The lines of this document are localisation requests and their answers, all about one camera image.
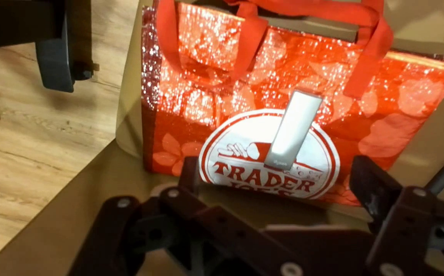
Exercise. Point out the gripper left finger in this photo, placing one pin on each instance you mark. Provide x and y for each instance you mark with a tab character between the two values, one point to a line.
191	222

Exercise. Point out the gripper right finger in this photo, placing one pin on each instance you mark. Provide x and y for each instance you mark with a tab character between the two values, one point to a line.
402	226

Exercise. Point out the orange printed tote bag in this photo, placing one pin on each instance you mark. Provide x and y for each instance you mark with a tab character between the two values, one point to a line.
245	96

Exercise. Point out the white rectangular object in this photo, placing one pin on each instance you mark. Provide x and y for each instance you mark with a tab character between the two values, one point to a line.
294	130

